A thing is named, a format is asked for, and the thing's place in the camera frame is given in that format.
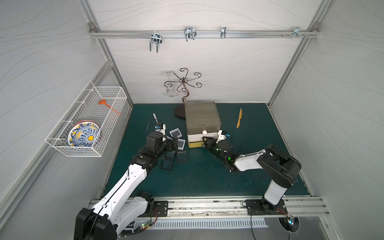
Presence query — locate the white brooch box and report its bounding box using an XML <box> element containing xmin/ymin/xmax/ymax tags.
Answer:
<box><xmin>177</xmin><ymin>139</ymin><xmax>186</xmax><ymax>151</ymax></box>
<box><xmin>170</xmin><ymin>128</ymin><xmax>183</xmax><ymax>139</ymax></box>

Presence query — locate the olive green drawer cabinet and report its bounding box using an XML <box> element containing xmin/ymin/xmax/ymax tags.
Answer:
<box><xmin>185</xmin><ymin>102</ymin><xmax>222</xmax><ymax>149</ymax></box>

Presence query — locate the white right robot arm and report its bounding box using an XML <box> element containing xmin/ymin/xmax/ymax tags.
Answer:
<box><xmin>203</xmin><ymin>137</ymin><xmax>302</xmax><ymax>210</ymax></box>

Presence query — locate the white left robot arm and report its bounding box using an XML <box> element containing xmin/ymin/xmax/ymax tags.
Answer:
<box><xmin>74</xmin><ymin>132</ymin><xmax>178</xmax><ymax>240</ymax></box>

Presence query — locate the black brooch box left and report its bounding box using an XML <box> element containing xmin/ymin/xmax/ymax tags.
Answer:
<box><xmin>159</xmin><ymin>151</ymin><xmax>177</xmax><ymax>171</ymax></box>

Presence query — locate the black brooch box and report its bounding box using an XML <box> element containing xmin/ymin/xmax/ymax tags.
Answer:
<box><xmin>159</xmin><ymin>151</ymin><xmax>177</xmax><ymax>171</ymax></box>
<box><xmin>177</xmin><ymin>151</ymin><xmax>189</xmax><ymax>163</ymax></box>

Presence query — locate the black brooch box right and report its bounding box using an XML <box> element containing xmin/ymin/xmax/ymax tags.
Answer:
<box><xmin>177</xmin><ymin>151</ymin><xmax>189</xmax><ymax>163</ymax></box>

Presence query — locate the metal spoon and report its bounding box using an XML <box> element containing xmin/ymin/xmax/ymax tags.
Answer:
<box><xmin>153</xmin><ymin>113</ymin><xmax>159</xmax><ymax>124</ymax></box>

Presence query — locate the yellow wooden knife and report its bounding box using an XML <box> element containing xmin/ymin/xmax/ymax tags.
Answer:
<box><xmin>236</xmin><ymin>108</ymin><xmax>243</xmax><ymax>129</ymax></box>

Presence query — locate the clear glass cup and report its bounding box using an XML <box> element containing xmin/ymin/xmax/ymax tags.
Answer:
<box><xmin>164</xmin><ymin>72</ymin><xmax>177</xmax><ymax>98</ymax></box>

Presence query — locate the dark metal scroll stand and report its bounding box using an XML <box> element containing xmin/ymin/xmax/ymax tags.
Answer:
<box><xmin>164</xmin><ymin>68</ymin><xmax>203</xmax><ymax>119</ymax></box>

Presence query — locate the orange plastic spoon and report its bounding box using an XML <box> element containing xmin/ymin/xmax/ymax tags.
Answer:
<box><xmin>99</xmin><ymin>100</ymin><xmax>121</xmax><ymax>116</ymax></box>

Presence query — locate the blue yellow patterned plate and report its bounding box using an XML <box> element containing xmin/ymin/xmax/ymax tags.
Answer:
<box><xmin>67</xmin><ymin>121</ymin><xmax>101</xmax><ymax>147</ymax></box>

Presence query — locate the metal hook left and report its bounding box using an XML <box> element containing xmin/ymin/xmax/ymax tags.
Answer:
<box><xmin>150</xmin><ymin>33</ymin><xmax>163</xmax><ymax>53</ymax></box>

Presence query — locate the metal hook centre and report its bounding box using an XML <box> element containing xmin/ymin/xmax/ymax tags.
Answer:
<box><xmin>184</xmin><ymin>27</ymin><xmax>197</xmax><ymax>42</ymax></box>

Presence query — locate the metal hook small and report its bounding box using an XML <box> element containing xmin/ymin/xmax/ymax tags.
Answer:
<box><xmin>220</xmin><ymin>27</ymin><xmax>227</xmax><ymax>39</ymax></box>

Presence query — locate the metal hook right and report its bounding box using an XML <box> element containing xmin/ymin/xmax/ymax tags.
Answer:
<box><xmin>282</xmin><ymin>27</ymin><xmax>309</xmax><ymax>39</ymax></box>

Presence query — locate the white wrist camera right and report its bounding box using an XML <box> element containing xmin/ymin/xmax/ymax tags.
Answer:
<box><xmin>217</xmin><ymin>130</ymin><xmax>230</xmax><ymax>144</ymax></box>

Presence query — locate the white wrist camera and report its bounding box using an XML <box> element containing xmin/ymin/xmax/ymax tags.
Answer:
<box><xmin>217</xmin><ymin>130</ymin><xmax>230</xmax><ymax>144</ymax></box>
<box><xmin>155</xmin><ymin>124</ymin><xmax>166</xmax><ymax>136</ymax></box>

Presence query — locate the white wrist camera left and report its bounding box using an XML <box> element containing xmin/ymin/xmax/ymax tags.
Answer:
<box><xmin>155</xmin><ymin>124</ymin><xmax>166</xmax><ymax>136</ymax></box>

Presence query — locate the white wire basket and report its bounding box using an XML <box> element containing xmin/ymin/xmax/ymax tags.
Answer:
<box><xmin>45</xmin><ymin>81</ymin><xmax>127</xmax><ymax>158</ymax></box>

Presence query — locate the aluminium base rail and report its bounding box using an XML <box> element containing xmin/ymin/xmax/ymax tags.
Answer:
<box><xmin>155</xmin><ymin>196</ymin><xmax>331</xmax><ymax>219</ymax></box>

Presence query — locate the aluminium top rail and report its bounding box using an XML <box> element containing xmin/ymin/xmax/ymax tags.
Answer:
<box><xmin>90</xmin><ymin>28</ymin><xmax>320</xmax><ymax>40</ymax></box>

